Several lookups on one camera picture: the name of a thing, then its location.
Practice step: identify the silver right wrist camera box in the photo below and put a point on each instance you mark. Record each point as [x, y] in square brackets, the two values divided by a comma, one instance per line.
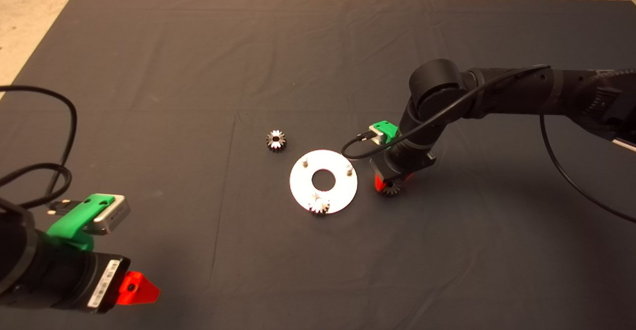
[376, 136]

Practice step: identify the dark grey table cloth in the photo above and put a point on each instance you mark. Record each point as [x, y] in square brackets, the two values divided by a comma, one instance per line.
[198, 71]

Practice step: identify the round metal carrier plate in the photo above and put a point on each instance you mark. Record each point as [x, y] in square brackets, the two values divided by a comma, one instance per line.
[303, 191]

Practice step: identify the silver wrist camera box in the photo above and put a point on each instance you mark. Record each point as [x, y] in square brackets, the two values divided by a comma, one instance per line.
[112, 218]
[376, 136]

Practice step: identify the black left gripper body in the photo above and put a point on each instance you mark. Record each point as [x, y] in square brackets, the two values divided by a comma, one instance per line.
[74, 280]

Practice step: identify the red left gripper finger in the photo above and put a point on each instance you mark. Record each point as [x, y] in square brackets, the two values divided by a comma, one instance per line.
[136, 290]

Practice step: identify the small steel planetary gear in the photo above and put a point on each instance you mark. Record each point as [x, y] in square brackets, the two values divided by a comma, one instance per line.
[271, 144]
[392, 188]
[318, 206]

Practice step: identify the green left camera mount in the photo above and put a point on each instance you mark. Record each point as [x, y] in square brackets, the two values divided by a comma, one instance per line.
[74, 220]

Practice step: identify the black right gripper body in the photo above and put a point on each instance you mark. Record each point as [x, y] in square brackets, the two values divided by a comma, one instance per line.
[407, 161]

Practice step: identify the green right camera mount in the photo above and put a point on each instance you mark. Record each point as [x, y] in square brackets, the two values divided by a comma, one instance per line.
[386, 130]

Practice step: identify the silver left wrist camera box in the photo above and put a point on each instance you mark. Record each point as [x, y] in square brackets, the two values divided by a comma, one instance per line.
[112, 218]

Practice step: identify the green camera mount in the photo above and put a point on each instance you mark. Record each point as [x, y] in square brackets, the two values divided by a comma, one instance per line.
[386, 130]
[74, 220]

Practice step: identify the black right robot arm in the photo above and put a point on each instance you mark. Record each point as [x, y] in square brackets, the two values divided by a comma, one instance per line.
[521, 91]

